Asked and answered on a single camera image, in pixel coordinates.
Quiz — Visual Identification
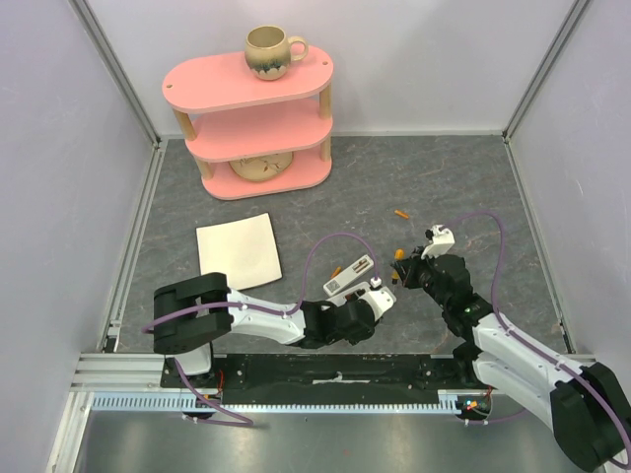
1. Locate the white air conditioner remote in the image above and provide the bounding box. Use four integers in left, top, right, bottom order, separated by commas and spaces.
323, 254, 375, 297

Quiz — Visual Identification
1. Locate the orange handled screwdriver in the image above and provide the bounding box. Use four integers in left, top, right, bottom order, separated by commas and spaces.
391, 248, 405, 286

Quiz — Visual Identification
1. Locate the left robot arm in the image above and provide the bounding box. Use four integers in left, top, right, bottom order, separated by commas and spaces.
142, 273, 396, 387

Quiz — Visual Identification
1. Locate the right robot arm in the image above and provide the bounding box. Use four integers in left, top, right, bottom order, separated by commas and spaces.
392, 254, 630, 472

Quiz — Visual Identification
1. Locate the beige floral ceramic bowl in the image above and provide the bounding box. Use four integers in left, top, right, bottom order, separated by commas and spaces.
229, 152, 294, 182

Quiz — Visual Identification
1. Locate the pink three-tier shelf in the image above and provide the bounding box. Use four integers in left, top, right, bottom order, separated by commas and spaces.
162, 46, 334, 200

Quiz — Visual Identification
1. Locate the beige ceramic mug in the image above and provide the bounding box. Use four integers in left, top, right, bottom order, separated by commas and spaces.
245, 26, 310, 81

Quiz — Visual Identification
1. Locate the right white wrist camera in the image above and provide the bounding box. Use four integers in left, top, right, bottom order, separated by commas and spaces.
421, 225, 456, 259

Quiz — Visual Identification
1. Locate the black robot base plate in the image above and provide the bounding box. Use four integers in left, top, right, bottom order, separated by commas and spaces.
187, 354, 485, 391

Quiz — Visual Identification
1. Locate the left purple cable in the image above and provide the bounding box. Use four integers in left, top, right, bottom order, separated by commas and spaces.
141, 232, 384, 426

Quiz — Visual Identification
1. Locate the purple cable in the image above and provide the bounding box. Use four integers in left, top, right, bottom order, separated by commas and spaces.
446, 210, 631, 469
141, 232, 384, 426

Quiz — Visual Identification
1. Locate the grey slotted cable duct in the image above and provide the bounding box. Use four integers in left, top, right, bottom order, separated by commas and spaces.
91, 392, 473, 415

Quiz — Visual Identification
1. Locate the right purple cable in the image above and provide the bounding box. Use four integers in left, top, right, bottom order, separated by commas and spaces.
446, 210, 631, 469

